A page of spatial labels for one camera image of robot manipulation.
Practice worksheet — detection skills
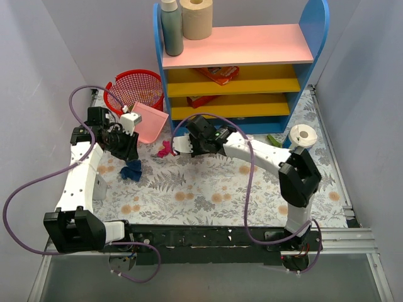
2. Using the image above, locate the red mesh waste basket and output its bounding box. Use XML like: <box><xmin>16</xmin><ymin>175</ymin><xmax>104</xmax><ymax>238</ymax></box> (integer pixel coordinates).
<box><xmin>106</xmin><ymin>69</ymin><xmax>164</xmax><ymax>111</ymax></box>

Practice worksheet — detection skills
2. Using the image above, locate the orange snack box upper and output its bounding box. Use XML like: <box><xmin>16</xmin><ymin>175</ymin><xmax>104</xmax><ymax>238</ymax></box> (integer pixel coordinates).
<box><xmin>196</xmin><ymin>66</ymin><xmax>239</xmax><ymax>86</ymax></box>

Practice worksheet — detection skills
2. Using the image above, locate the beige paper roll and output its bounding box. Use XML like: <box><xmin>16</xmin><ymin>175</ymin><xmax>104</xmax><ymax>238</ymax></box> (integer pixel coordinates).
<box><xmin>179</xmin><ymin>0</ymin><xmax>213</xmax><ymax>40</ymax></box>

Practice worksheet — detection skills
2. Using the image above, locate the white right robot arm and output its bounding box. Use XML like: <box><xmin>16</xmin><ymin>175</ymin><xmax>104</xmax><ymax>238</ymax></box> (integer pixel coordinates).
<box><xmin>183</xmin><ymin>113</ymin><xmax>322</xmax><ymax>250</ymax></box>

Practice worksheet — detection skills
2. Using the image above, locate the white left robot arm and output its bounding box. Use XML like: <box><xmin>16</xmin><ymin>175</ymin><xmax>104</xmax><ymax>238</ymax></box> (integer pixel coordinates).
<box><xmin>43</xmin><ymin>107</ymin><xmax>142</xmax><ymax>254</ymax></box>

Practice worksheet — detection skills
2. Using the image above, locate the magenta paper scrap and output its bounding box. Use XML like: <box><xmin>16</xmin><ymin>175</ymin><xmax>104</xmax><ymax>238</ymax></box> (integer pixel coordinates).
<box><xmin>157</xmin><ymin>141</ymin><xmax>171</xmax><ymax>158</ymax></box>

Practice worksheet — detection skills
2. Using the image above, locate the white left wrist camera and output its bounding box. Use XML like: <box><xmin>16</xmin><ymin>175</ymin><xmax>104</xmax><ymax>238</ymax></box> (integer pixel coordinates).
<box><xmin>119</xmin><ymin>113</ymin><xmax>142</xmax><ymax>135</ymax></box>

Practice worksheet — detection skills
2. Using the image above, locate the pink dustpan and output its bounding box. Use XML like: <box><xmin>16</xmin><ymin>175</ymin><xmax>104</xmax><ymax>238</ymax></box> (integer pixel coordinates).
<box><xmin>132</xmin><ymin>102</ymin><xmax>169</xmax><ymax>144</ymax></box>

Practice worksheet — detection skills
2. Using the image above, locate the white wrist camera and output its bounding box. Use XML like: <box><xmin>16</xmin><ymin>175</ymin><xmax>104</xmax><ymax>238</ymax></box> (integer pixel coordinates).
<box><xmin>119</xmin><ymin>113</ymin><xmax>142</xmax><ymax>135</ymax></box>
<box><xmin>172</xmin><ymin>134</ymin><xmax>193</xmax><ymax>155</ymax></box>

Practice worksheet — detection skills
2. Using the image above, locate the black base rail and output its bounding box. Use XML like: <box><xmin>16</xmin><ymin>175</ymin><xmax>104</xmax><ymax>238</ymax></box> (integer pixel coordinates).
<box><xmin>103</xmin><ymin>224</ymin><xmax>319</xmax><ymax>267</ymax></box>

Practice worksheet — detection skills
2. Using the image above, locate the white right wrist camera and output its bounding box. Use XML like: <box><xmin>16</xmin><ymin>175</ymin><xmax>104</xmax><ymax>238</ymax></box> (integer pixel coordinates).
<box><xmin>172</xmin><ymin>134</ymin><xmax>193</xmax><ymax>155</ymax></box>

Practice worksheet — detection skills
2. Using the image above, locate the grey green bottle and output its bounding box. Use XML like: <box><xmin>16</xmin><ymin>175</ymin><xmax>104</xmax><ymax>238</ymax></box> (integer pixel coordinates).
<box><xmin>161</xmin><ymin>0</ymin><xmax>184</xmax><ymax>57</ymax></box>

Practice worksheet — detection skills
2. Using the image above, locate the green paper scrap near roll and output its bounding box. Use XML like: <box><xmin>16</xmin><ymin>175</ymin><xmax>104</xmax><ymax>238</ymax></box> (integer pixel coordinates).
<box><xmin>267</xmin><ymin>134</ymin><xmax>282</xmax><ymax>148</ymax></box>

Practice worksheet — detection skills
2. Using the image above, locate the red box lower shelf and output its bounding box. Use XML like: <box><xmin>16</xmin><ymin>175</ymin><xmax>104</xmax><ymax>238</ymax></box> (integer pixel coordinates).
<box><xmin>186</xmin><ymin>96</ymin><xmax>218</xmax><ymax>109</ymax></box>

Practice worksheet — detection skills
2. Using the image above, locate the blue paper scrap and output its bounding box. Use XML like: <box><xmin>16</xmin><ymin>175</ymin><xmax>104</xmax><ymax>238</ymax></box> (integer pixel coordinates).
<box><xmin>120</xmin><ymin>160</ymin><xmax>142</xmax><ymax>182</ymax></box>

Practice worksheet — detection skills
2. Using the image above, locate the blue wooden shelf unit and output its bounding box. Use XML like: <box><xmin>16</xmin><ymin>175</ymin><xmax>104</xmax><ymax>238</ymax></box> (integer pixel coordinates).
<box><xmin>153</xmin><ymin>1</ymin><xmax>330</xmax><ymax>135</ymax></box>

